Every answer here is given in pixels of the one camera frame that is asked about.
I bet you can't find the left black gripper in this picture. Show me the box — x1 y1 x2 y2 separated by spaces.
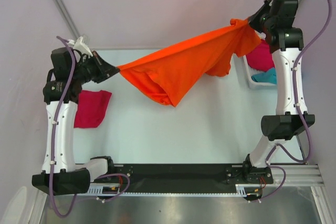
72 50 119 84

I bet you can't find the white plastic basket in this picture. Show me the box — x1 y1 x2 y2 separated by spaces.
243 32 278 90

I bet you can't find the orange t shirt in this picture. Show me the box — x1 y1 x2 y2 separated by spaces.
118 19 261 106

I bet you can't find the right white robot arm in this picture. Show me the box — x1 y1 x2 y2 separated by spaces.
242 0 315 183

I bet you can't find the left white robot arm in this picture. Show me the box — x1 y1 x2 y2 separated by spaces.
31 47 120 196

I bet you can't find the folded crimson t shirt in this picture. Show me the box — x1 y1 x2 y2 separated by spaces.
74 90 112 129

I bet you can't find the crimson t shirt in basket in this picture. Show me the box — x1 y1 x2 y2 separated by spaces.
246 40 275 72

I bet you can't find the teal t shirt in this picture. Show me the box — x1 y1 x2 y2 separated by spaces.
251 68 277 85

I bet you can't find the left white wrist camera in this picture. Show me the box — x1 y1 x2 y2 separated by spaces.
67 36 93 57

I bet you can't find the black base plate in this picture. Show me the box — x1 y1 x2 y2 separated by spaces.
114 164 274 194

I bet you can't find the aluminium frame rail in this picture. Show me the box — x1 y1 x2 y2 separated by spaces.
75 164 323 200

